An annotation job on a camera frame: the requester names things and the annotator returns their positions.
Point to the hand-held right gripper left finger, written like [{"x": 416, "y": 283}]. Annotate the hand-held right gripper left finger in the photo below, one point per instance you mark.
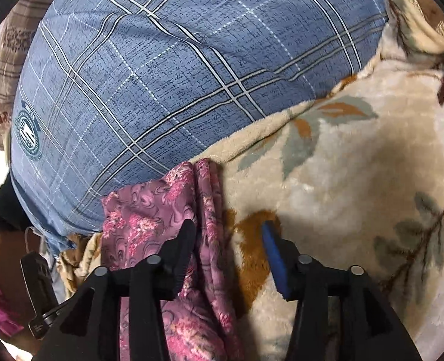
[{"x": 180, "y": 270}]

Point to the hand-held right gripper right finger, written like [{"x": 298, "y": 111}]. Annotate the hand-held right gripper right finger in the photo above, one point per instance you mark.
[{"x": 276, "y": 259}]

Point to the pink floral cloth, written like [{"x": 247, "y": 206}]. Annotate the pink floral cloth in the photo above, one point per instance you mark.
[{"x": 139, "y": 210}]

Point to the person's left forearm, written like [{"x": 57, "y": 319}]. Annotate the person's left forearm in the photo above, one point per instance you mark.
[{"x": 4, "y": 255}]

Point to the dark cloth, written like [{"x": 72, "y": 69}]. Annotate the dark cloth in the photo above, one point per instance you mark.
[{"x": 4, "y": 207}]

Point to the beige leaf print fleece blanket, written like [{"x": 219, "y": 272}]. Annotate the beige leaf print fleece blanket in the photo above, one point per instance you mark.
[{"x": 357, "y": 158}]

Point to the blue plaid quilt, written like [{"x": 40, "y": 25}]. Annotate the blue plaid quilt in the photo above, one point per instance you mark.
[{"x": 169, "y": 64}]

